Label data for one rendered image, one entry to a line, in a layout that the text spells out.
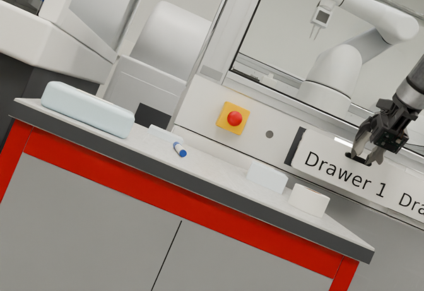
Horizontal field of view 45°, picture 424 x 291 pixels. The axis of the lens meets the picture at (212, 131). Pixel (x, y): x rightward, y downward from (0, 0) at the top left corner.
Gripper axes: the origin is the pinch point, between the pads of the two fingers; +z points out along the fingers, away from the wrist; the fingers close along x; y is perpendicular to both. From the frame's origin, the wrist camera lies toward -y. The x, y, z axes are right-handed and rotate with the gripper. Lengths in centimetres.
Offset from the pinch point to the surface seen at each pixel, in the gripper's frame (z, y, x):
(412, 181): 6.5, -8.8, 20.9
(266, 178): 0.4, 23.5, -24.7
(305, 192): -10.4, 36.3, -20.9
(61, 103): -14, 44, -66
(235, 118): 6.4, -2.0, -32.8
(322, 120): 3.2, -13.6, -9.3
